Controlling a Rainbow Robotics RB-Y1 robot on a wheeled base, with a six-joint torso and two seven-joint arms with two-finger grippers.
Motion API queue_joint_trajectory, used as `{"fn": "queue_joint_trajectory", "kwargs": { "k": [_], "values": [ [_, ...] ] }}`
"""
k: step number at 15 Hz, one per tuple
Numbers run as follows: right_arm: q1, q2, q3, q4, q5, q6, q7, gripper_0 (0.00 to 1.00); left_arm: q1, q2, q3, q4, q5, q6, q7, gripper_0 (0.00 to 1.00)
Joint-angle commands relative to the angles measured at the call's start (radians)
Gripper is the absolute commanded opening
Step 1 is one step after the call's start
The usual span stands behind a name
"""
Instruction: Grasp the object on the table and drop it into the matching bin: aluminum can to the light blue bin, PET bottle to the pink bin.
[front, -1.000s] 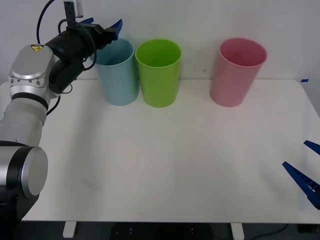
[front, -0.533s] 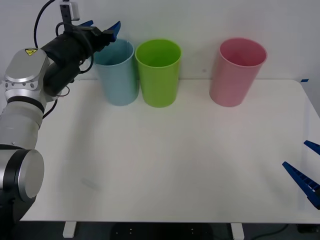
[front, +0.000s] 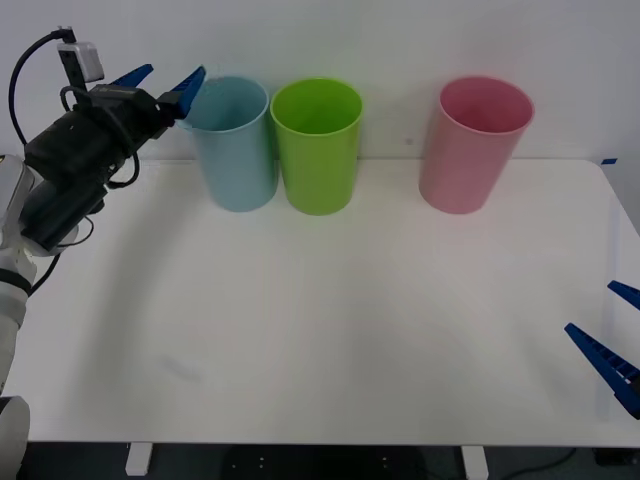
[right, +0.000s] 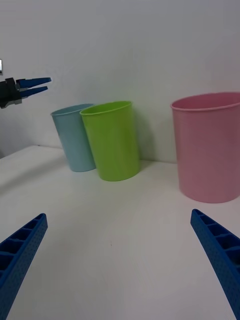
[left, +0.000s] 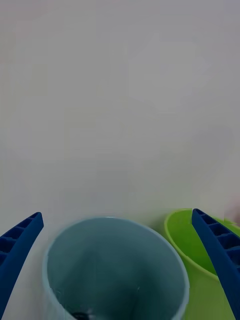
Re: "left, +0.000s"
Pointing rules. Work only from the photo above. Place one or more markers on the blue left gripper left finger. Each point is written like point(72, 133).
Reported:
point(17, 250)

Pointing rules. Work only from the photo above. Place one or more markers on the pale blue plastic bin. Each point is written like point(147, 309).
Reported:
point(112, 262)

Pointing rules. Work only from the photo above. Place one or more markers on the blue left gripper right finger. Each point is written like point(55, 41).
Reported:
point(222, 250)

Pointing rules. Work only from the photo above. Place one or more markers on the green plastic bin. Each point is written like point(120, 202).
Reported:
point(200, 290)

